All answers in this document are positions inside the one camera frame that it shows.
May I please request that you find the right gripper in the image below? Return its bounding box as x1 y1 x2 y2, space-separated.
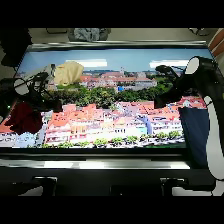
153 87 184 110

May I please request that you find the cream shirt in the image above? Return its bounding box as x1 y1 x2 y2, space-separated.
54 61 85 87

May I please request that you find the heap of clothes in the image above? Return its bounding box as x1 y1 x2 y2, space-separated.
67 27 112 43

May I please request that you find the grey garment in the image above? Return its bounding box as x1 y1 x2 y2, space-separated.
42 64 57 92

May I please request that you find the red garment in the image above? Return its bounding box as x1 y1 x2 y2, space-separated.
4 101 45 135

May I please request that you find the silver frame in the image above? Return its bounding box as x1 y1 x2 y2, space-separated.
0 156 224 197

